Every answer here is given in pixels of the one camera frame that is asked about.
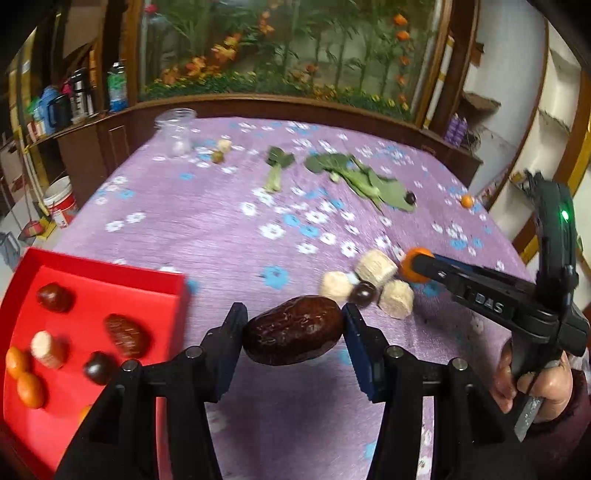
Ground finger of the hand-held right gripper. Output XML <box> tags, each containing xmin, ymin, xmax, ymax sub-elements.
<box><xmin>401</xmin><ymin>250</ymin><xmax>462</xmax><ymax>298</ymax></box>

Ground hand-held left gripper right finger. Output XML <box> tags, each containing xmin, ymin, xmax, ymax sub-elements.
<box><xmin>342</xmin><ymin>303</ymin><xmax>537</xmax><ymax>480</ymax></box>

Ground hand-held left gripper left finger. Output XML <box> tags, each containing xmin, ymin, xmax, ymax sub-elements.
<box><xmin>55</xmin><ymin>302</ymin><xmax>250</xmax><ymax>480</ymax></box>

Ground wrinkled red date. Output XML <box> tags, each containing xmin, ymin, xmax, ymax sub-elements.
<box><xmin>242</xmin><ymin>296</ymin><xmax>345</xmax><ymax>367</ymax></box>
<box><xmin>103</xmin><ymin>314</ymin><xmax>151</xmax><ymax>360</ymax></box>

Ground red tray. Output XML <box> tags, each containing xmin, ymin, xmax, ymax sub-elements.
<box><xmin>0</xmin><ymin>247</ymin><xmax>191</xmax><ymax>480</ymax></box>

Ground beige corn cob piece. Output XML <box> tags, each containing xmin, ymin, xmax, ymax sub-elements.
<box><xmin>30</xmin><ymin>330</ymin><xmax>66</xmax><ymax>370</ymax></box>
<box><xmin>378</xmin><ymin>279</ymin><xmax>414</xmax><ymax>320</ymax></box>
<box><xmin>320</xmin><ymin>271</ymin><xmax>356</xmax><ymax>305</ymax></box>
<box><xmin>354</xmin><ymin>249</ymin><xmax>399</xmax><ymax>286</ymax></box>

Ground large dark plum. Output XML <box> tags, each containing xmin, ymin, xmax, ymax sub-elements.
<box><xmin>36</xmin><ymin>283</ymin><xmax>75</xmax><ymax>313</ymax></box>

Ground person's right forearm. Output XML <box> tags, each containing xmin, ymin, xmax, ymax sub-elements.
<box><xmin>519</xmin><ymin>367</ymin><xmax>591</xmax><ymax>480</ymax></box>

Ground person's right hand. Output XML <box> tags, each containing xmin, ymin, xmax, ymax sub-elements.
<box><xmin>490</xmin><ymin>339</ymin><xmax>574</xmax><ymax>424</ymax></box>

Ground large green leaf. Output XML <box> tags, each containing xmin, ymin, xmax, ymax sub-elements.
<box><xmin>351</xmin><ymin>168</ymin><xmax>416</xmax><ymax>214</ymax></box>

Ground purple bottles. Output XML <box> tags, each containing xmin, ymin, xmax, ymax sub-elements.
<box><xmin>445</xmin><ymin>113</ymin><xmax>468</xmax><ymax>147</ymax></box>

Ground green bok choy bunch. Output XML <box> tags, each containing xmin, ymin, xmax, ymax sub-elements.
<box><xmin>304</xmin><ymin>152</ymin><xmax>370</xmax><ymax>185</ymax></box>

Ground purple floral tablecloth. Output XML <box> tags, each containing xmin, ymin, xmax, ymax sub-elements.
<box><xmin>53</xmin><ymin>115</ymin><xmax>541</xmax><ymax>480</ymax></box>

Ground green bok choy stalk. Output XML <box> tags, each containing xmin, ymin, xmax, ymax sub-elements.
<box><xmin>263</xmin><ymin>146</ymin><xmax>296</xmax><ymax>193</ymax></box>

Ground white plastic bucket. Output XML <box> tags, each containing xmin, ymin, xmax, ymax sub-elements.
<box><xmin>41</xmin><ymin>175</ymin><xmax>78</xmax><ymax>228</ymax></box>

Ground clear plastic cup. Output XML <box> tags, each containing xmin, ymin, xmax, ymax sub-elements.
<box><xmin>154</xmin><ymin>107</ymin><xmax>198</xmax><ymax>160</ymax></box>

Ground glass flower display case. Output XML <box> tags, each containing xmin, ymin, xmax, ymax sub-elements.
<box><xmin>127</xmin><ymin>0</ymin><xmax>455</xmax><ymax>127</ymax></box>

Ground green plastic bottle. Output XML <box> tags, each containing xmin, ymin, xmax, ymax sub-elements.
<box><xmin>107</xmin><ymin>60</ymin><xmax>129</xmax><ymax>113</ymax></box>

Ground steel thermos flask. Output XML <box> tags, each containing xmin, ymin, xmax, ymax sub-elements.
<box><xmin>69</xmin><ymin>68</ymin><xmax>95</xmax><ymax>121</ymax></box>

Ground blue jug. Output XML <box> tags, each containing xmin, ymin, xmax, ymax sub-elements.
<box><xmin>37</xmin><ymin>87</ymin><xmax>72</xmax><ymax>134</ymax></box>

